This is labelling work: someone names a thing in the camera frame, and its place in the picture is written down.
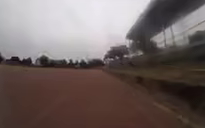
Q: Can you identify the grandstand with roof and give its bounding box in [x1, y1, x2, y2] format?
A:
[124, 0, 205, 56]

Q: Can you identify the dark kerb strip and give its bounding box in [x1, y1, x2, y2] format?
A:
[103, 68, 205, 128]

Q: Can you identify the row of trees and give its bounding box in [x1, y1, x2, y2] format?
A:
[0, 49, 105, 68]

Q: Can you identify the red running track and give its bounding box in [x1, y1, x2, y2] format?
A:
[0, 66, 198, 128]

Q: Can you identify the dark tree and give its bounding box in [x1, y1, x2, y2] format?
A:
[103, 44, 130, 63]

